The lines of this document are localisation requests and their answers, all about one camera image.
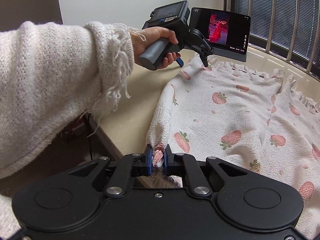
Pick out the white strawberry print garment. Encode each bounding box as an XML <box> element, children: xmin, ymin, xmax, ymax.
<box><xmin>146</xmin><ymin>56</ymin><xmax>319</xmax><ymax>239</ymax></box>

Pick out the person left hand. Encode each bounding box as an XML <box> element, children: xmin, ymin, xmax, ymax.
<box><xmin>131</xmin><ymin>27</ymin><xmax>180</xmax><ymax>70</ymax></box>

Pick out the black tablet on stand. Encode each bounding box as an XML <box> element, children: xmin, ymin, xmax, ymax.
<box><xmin>189</xmin><ymin>7</ymin><xmax>251</xmax><ymax>62</ymax></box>

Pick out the metal window railing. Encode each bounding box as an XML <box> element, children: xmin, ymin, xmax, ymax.
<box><xmin>223</xmin><ymin>0</ymin><xmax>319</xmax><ymax>77</ymax></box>

